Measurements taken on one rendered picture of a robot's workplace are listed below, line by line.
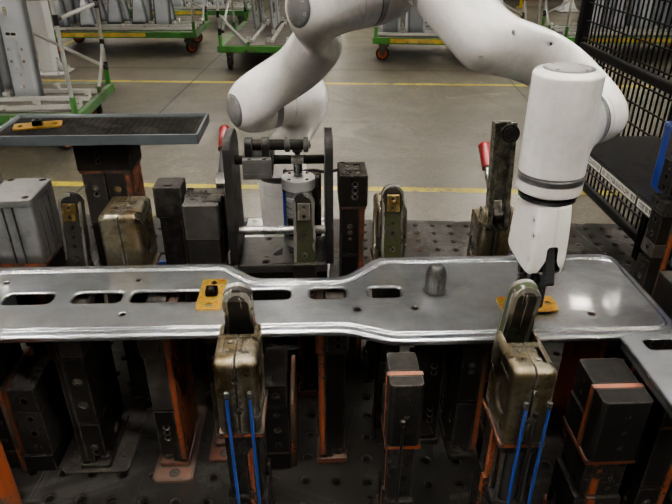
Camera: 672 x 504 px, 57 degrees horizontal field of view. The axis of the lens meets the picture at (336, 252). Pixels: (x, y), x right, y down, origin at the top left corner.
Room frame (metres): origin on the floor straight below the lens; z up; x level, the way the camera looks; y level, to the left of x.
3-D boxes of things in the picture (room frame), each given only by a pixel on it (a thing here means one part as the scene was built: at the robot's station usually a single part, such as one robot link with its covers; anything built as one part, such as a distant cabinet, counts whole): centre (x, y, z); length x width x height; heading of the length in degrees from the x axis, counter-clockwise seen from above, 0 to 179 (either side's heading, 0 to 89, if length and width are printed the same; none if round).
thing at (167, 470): (0.78, 0.27, 0.84); 0.17 x 0.06 x 0.29; 2
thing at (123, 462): (0.77, 0.40, 0.84); 0.13 x 0.11 x 0.29; 2
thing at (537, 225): (0.75, -0.28, 1.14); 0.10 x 0.07 x 0.11; 2
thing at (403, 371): (0.62, -0.09, 0.84); 0.11 x 0.08 x 0.29; 2
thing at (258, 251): (0.99, 0.10, 0.94); 0.18 x 0.13 x 0.49; 92
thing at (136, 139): (1.11, 0.43, 1.16); 0.37 x 0.14 x 0.02; 92
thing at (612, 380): (0.62, -0.36, 0.84); 0.11 x 0.10 x 0.28; 2
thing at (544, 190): (0.75, -0.28, 1.20); 0.09 x 0.08 x 0.03; 2
